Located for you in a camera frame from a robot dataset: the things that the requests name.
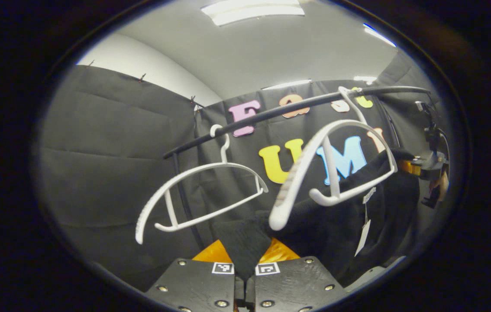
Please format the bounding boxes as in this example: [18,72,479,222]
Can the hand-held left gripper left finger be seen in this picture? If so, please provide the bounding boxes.
[145,240,236,312]

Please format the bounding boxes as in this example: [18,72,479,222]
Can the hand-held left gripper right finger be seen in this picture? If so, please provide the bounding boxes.
[253,237,351,312]

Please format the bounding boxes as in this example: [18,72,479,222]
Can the black jacket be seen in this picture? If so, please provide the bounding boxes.
[211,147,421,286]

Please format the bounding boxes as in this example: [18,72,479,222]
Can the white plastic hanger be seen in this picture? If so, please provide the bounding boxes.
[268,87,398,231]
[135,124,269,244]

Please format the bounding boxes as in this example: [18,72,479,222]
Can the black backdrop cloth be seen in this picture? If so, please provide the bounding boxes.
[36,50,449,291]

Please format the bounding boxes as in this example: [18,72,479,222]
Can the large ceiling light panel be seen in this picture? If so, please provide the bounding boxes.
[201,0,306,26]

